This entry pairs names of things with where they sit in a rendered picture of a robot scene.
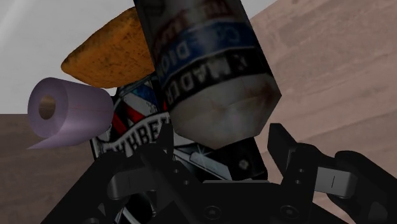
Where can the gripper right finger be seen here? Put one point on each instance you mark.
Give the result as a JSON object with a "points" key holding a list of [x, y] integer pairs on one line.
{"points": [[310, 173]]}

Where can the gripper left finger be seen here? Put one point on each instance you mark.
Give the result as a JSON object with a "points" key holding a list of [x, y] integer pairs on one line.
{"points": [[145, 173]]}

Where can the purple toilet paper roll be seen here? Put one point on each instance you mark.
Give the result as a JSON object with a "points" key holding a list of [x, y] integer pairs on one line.
{"points": [[68, 111]]}

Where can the labelled glass bottle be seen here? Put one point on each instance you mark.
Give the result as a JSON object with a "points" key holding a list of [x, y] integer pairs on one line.
{"points": [[214, 80]]}

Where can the orange-brown potato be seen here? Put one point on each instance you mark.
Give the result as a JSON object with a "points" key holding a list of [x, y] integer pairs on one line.
{"points": [[111, 56]]}

